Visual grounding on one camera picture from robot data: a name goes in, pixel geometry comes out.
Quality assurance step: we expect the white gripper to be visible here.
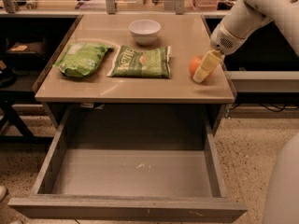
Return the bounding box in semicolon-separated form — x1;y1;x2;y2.
192;23;246;83

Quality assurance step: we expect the orange fruit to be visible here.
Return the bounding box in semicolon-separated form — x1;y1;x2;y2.
189;55;212;82

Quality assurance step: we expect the black side stand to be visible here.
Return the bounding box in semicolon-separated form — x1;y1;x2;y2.
0;38;50;144

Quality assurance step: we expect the white bowl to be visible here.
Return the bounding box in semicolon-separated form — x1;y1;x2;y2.
129;20;161;46

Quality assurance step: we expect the white shoe tip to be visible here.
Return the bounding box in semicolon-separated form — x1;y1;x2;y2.
0;185;7;202

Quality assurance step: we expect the green Kettle chip bag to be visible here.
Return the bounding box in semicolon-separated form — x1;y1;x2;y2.
107;46;171;78

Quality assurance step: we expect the light green snack bag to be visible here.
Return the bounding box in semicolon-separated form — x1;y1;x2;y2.
53;42;113;77

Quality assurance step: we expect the open grey top drawer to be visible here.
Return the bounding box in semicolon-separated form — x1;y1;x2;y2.
8;104;247;223

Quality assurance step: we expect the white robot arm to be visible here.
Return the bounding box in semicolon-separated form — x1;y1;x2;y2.
192;0;299;224

